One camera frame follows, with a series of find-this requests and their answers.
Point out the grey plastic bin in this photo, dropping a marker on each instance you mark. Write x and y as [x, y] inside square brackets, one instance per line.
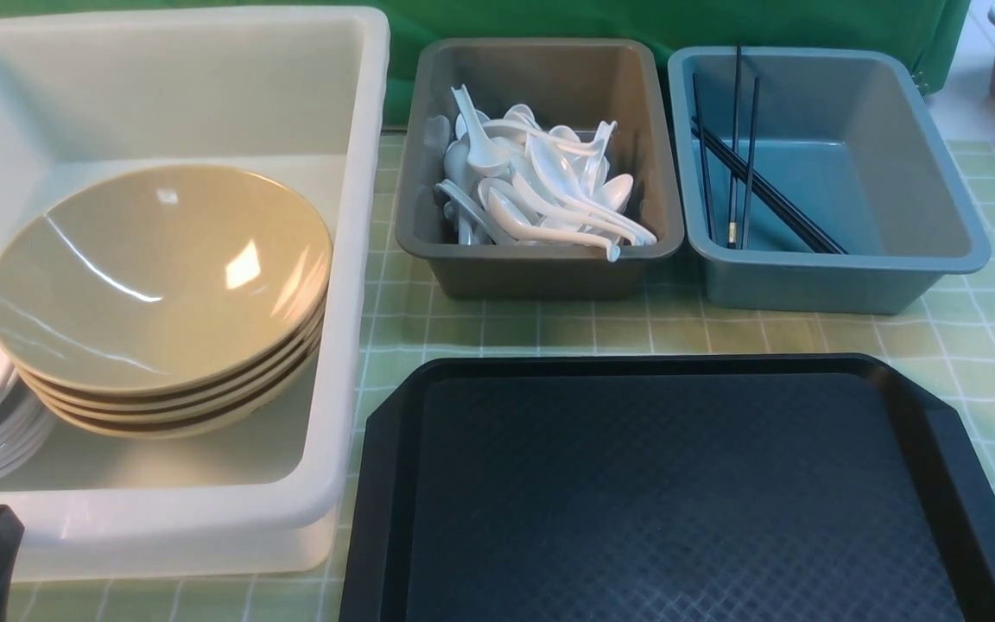
[576, 82]

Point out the green backdrop cloth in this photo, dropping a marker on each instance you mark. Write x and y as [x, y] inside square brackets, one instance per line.
[923, 35]

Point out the middle stacked tan bowl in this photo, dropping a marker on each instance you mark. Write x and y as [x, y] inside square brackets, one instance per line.
[209, 404]

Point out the pile of white spoons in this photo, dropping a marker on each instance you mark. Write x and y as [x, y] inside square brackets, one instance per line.
[558, 188]

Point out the tan noodle bowl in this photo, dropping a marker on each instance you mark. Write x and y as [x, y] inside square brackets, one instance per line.
[153, 280]

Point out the upright black chopstick in bin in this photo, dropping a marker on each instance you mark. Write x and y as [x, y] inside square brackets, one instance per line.
[733, 180]

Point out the diagonal black chopstick in bin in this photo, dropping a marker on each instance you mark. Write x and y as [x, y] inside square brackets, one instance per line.
[813, 236]

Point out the large white plastic tub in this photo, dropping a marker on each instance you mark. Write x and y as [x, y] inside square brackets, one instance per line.
[291, 92]

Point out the bottom stacked tan bowl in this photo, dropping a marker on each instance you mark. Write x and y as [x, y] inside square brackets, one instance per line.
[196, 418]

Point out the black serving tray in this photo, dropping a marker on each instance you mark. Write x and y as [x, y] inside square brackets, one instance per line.
[775, 487]

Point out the white ceramic soup spoon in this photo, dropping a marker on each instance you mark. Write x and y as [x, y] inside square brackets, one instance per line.
[484, 156]

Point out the blue plastic bin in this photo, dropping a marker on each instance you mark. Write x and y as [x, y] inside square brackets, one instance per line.
[848, 138]

